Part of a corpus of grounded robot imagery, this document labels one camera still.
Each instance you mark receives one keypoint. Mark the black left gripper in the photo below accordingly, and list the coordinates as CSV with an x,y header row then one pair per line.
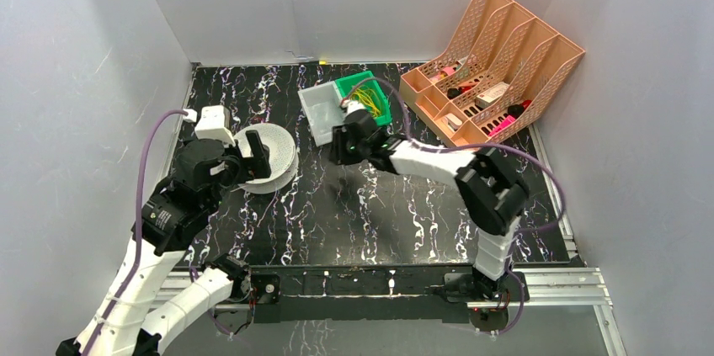
x,y
245,157

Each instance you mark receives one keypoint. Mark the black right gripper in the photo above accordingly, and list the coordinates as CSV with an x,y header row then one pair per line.
x,y
338,153

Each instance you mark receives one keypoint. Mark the white plastic cable spool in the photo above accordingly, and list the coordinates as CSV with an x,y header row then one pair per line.
x,y
283,157

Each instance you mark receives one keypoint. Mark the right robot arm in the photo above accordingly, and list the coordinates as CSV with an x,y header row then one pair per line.
x,y
492,191

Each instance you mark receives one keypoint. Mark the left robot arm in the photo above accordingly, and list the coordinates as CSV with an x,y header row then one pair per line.
x,y
179,208

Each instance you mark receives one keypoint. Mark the white plastic bin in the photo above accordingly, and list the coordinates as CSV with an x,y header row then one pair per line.
x,y
320,105

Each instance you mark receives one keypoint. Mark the green plastic bin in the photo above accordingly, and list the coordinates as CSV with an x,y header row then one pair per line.
x,y
369,94

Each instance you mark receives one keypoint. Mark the white tube in organizer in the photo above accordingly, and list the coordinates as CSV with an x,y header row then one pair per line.
x,y
452,121

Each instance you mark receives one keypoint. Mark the white box in organizer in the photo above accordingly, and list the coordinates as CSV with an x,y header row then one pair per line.
x,y
491,95

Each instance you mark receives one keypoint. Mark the pink item in organizer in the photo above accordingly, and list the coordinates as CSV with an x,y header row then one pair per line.
x,y
509,120

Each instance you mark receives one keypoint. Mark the peach plastic desk organizer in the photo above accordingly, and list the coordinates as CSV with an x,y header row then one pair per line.
x,y
495,41

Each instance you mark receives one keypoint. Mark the black red marker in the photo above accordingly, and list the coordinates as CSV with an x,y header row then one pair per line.
x,y
516,110

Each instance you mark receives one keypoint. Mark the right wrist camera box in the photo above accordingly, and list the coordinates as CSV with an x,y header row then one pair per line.
x,y
348,106

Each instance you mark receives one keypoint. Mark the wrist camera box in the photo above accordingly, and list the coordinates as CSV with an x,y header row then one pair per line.
x,y
213,124
348,106

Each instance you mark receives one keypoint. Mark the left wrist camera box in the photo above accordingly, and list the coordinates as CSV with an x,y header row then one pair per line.
x,y
213,124

